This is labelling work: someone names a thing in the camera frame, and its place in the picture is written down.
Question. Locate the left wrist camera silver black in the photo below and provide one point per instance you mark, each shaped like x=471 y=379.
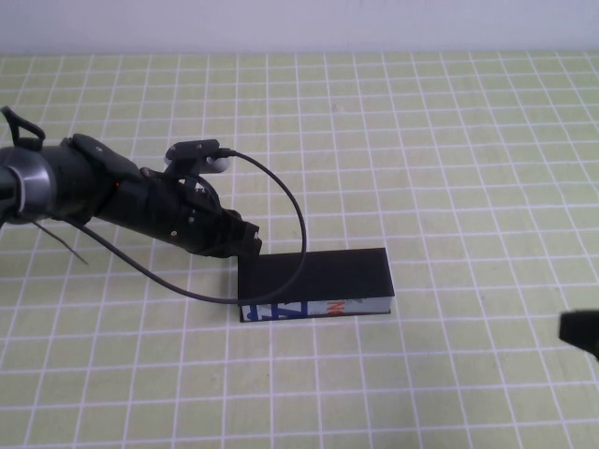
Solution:
x=194 y=147

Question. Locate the black glasses case printed side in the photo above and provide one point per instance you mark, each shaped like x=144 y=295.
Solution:
x=327 y=276

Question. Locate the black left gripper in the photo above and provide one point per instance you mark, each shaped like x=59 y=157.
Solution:
x=154 y=215

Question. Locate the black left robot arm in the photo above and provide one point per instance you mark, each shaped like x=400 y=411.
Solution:
x=33 y=187

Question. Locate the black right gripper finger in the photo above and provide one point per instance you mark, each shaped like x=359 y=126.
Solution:
x=582 y=320
x=585 y=341

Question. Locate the green white-grid tablecloth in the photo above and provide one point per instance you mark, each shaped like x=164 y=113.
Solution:
x=421 y=140

